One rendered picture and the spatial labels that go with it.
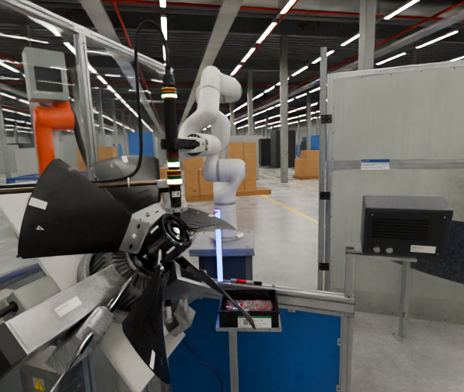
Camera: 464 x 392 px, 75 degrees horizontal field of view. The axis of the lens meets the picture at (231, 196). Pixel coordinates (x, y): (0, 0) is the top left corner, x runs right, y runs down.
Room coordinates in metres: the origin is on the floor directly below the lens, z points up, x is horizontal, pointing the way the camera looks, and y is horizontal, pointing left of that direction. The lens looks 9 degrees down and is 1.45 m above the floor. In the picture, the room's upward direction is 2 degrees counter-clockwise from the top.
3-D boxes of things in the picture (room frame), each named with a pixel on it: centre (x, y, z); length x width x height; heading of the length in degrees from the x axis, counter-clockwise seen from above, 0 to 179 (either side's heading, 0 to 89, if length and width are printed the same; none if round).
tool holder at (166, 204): (0.93, 0.18, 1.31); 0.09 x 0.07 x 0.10; 106
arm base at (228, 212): (1.60, 0.04, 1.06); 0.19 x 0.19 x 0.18
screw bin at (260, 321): (1.06, -0.05, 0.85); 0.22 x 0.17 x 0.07; 86
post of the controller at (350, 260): (1.10, -0.44, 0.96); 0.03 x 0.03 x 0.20; 71
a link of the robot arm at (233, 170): (1.59, 0.01, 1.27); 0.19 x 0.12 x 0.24; 83
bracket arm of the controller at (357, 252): (1.06, -0.54, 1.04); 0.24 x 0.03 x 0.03; 71
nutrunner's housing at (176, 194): (0.93, 0.17, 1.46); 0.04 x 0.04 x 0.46
